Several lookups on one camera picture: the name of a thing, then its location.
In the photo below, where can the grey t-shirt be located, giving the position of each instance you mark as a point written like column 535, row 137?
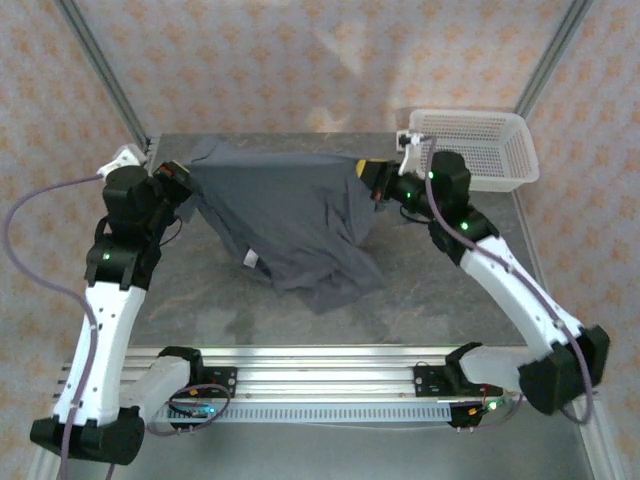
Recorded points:
column 280, row 210

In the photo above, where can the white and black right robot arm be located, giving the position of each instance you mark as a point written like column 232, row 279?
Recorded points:
column 510, row 295

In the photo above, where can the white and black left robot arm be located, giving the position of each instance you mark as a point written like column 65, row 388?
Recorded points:
column 110, row 340

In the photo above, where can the white perforated plastic basket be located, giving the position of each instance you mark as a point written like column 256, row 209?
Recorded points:
column 480, row 145

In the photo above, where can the small circuit board with LED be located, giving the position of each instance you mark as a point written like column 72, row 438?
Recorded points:
column 487, row 406
column 197, row 411

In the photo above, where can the aluminium corner post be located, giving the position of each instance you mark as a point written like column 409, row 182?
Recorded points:
column 552, row 55
column 105, row 75

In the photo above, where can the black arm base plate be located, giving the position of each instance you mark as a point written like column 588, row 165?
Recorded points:
column 222, row 382
column 427, row 382

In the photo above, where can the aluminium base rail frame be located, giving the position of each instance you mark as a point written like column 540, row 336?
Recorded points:
column 325, row 372

